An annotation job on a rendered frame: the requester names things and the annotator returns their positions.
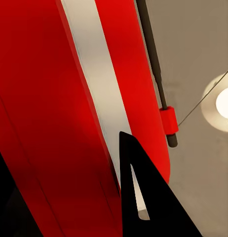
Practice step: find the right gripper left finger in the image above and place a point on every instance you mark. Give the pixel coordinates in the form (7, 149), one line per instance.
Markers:
(7, 185)

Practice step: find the radio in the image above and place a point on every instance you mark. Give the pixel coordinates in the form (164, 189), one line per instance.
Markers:
(73, 74)

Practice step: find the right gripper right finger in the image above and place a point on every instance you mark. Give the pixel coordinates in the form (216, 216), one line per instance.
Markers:
(167, 216)

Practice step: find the coffee table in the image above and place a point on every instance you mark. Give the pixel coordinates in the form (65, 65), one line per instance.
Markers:
(191, 40)

